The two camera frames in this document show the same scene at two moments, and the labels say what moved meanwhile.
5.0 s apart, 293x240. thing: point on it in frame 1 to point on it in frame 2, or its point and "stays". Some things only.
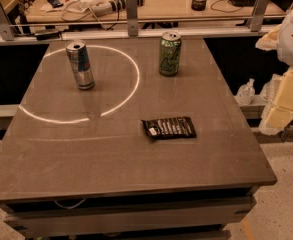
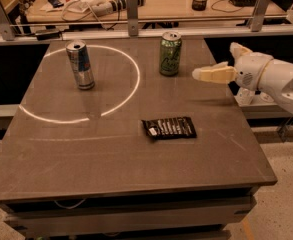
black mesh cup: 198,3 stays
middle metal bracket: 132,13 stays
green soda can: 169,53 stays
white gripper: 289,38 to 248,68
